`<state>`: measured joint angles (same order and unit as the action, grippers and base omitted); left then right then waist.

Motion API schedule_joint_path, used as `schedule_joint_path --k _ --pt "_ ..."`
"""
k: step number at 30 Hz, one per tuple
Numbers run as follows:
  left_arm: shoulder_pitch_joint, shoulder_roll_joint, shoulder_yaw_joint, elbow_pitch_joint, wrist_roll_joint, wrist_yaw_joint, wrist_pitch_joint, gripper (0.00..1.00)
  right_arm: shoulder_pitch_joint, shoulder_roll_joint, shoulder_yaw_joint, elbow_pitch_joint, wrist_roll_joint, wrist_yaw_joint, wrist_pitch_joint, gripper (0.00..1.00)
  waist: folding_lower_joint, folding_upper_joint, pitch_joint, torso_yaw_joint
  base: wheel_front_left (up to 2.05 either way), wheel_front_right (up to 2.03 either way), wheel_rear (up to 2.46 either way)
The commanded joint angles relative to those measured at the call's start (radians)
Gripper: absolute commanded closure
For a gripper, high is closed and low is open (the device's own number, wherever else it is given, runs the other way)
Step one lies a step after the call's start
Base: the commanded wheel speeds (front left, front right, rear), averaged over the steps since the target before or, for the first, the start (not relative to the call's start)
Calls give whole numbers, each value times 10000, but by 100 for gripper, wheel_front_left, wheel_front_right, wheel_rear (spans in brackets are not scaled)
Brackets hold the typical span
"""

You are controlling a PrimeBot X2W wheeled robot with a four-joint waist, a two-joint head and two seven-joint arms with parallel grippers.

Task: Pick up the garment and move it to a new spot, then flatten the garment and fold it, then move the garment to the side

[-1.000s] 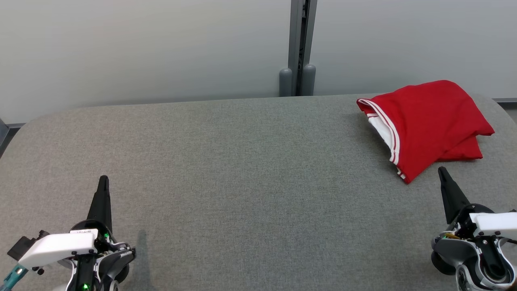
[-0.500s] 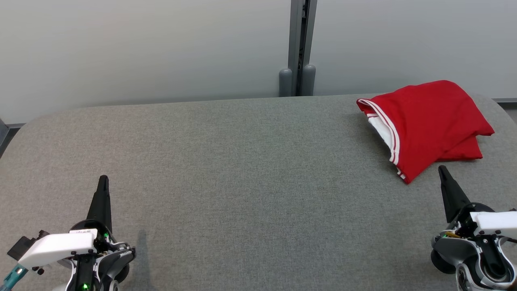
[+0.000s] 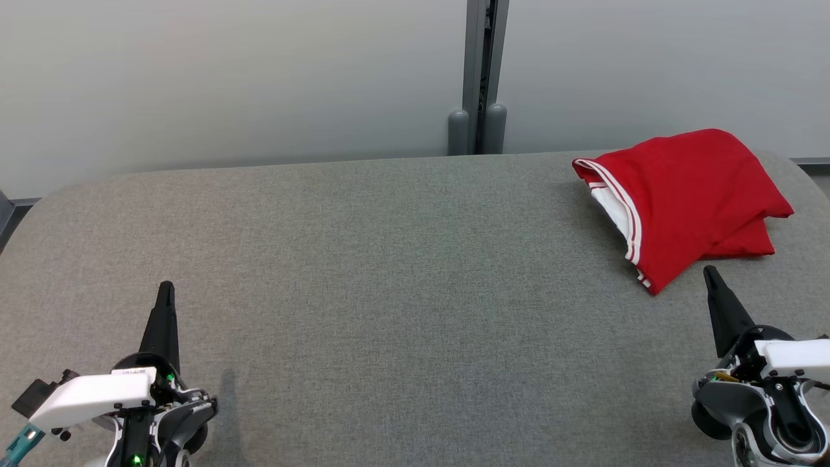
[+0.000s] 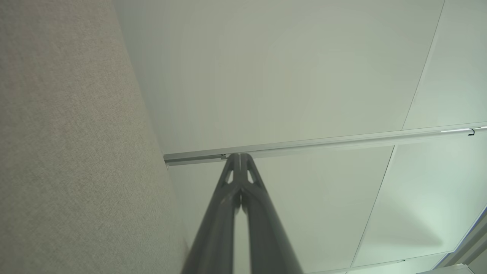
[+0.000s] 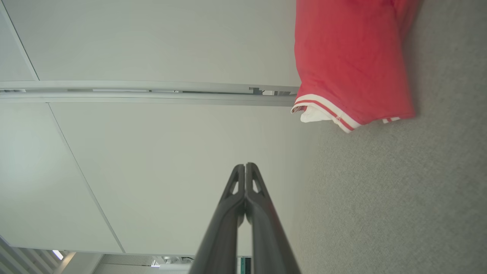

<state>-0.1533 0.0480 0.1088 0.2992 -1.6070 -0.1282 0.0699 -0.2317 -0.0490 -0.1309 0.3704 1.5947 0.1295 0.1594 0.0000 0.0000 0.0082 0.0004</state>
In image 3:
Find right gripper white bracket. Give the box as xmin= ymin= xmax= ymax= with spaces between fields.
xmin=704 ymin=265 xmax=830 ymax=377

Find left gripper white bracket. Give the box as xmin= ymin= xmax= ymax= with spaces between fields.
xmin=29 ymin=281 xmax=182 ymax=431

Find red shorts white stripes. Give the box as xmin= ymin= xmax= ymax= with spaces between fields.
xmin=700 ymin=217 xmax=777 ymax=260

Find red white basketball jersey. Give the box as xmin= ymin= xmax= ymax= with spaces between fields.
xmin=572 ymin=128 xmax=796 ymax=296

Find electronics rack with cables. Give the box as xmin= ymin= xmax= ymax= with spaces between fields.
xmin=0 ymin=191 xmax=15 ymax=254

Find grey rounded post cap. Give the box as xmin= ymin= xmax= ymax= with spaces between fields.
xmin=483 ymin=102 xmax=508 ymax=155
xmin=447 ymin=109 xmax=469 ymax=156

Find grey vertical partition post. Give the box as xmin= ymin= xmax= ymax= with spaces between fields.
xmin=462 ymin=0 xmax=510 ymax=155

